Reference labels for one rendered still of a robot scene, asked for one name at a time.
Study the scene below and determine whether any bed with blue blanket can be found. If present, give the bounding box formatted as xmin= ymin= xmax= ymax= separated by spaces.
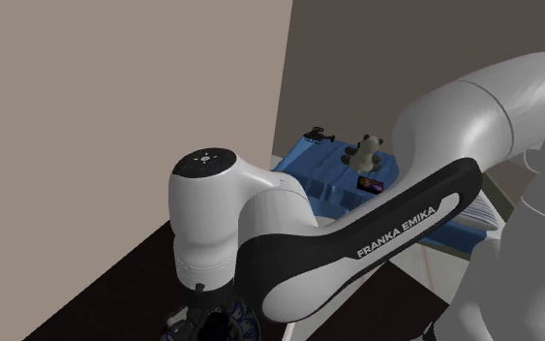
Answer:
xmin=270 ymin=137 xmax=514 ymax=303

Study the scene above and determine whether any striped white pillow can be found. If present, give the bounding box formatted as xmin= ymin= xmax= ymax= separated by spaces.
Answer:
xmin=451 ymin=190 xmax=500 ymax=233

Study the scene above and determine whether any black phone with colourful screen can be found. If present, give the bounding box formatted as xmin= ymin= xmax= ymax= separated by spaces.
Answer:
xmin=356 ymin=175 xmax=385 ymax=195

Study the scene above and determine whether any grey plush bear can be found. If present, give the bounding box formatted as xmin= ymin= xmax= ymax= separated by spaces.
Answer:
xmin=340 ymin=134 xmax=385 ymax=174

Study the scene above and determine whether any blue white patterned round object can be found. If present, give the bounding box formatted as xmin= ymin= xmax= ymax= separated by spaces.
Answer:
xmin=161 ymin=299 xmax=261 ymax=341

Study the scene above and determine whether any black toy helicopter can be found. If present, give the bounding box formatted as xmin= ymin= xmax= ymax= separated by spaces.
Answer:
xmin=302 ymin=126 xmax=337 ymax=144

